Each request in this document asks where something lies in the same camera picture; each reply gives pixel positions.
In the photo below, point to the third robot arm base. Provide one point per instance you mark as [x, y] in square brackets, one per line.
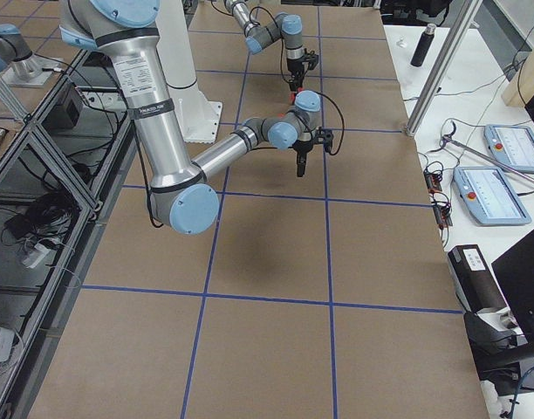
[18, 63]

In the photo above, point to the black water bottle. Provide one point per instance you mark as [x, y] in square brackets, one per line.
[422, 48]

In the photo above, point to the red circuit board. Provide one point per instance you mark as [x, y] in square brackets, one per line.
[433, 182]

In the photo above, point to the brown paper table cover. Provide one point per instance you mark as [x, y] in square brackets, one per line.
[322, 296]

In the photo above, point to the near blue teach pendant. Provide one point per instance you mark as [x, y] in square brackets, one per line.
[489, 197]

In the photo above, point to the blue teach pendant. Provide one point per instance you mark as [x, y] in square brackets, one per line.
[512, 145]
[489, 197]

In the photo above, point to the far blue teach pendant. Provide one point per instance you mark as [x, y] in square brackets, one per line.
[512, 145]

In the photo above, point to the black cardboard box with label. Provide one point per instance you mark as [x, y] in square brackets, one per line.
[474, 283]

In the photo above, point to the wooden board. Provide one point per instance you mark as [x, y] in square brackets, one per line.
[520, 90]

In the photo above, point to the black monitor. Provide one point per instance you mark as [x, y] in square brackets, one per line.
[514, 272]

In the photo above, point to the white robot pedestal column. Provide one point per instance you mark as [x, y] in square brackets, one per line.
[198, 117]

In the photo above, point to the aluminium frame post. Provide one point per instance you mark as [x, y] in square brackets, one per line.
[444, 59]

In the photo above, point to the aluminium frame rack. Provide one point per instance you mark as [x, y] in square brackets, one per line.
[63, 154]

